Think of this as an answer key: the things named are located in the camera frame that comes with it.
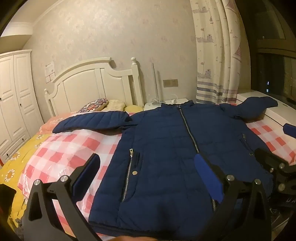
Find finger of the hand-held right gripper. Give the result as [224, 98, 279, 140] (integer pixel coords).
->
[283, 123, 296, 140]
[254, 148, 296, 183]

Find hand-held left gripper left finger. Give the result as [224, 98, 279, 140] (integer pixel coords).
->
[22, 153, 101, 241]

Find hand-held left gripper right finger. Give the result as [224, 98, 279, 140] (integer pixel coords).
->
[194, 154, 272, 241]

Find navy blue puffer jacket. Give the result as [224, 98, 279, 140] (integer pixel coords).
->
[53, 96, 279, 237]

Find white window ledge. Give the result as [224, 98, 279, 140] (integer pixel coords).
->
[236, 90, 296, 133]

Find red white checkered plastic sheet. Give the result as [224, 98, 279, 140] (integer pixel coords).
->
[17, 113, 296, 233]

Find yellow floral bedsheet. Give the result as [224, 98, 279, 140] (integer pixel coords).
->
[0, 133, 55, 241]

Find colourful patterned pillow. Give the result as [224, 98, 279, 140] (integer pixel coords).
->
[78, 98, 109, 113]

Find dark window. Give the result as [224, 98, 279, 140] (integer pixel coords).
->
[242, 0, 296, 105]

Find cream fluffy pillow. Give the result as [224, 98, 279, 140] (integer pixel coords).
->
[105, 100, 127, 112]

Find white nightstand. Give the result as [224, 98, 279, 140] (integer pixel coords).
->
[144, 98, 189, 112]

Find white wooden headboard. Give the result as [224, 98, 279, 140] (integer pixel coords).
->
[44, 57, 144, 117]

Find ship print curtain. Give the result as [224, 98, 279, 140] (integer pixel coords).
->
[190, 0, 252, 104]

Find white wardrobe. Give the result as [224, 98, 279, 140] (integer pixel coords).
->
[0, 49, 44, 163]

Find white pole lamp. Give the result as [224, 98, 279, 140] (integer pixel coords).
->
[151, 62, 163, 106]

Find white paper wall notice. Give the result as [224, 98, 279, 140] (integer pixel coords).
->
[45, 61, 56, 83]

